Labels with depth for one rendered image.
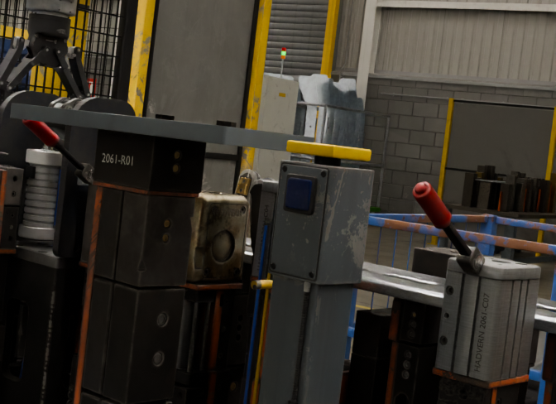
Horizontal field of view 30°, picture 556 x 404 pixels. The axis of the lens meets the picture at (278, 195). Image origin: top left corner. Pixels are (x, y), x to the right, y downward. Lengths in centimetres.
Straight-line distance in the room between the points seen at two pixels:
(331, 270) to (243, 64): 426
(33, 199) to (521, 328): 75
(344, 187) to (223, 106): 412
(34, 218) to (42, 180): 5
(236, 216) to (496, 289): 43
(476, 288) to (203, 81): 394
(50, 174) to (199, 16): 341
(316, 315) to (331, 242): 7
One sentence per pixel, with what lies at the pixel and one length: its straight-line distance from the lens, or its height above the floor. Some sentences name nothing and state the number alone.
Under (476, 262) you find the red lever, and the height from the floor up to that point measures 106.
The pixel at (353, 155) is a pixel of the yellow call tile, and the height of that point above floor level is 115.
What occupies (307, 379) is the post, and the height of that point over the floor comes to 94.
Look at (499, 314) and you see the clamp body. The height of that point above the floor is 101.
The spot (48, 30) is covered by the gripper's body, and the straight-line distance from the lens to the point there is 192.
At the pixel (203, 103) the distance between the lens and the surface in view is 495.
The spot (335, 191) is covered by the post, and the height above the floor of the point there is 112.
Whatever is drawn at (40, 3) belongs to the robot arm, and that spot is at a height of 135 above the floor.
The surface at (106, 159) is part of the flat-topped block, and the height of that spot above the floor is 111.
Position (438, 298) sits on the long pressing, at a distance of 122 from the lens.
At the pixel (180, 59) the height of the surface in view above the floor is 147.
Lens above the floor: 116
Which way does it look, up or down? 3 degrees down
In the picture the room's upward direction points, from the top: 7 degrees clockwise
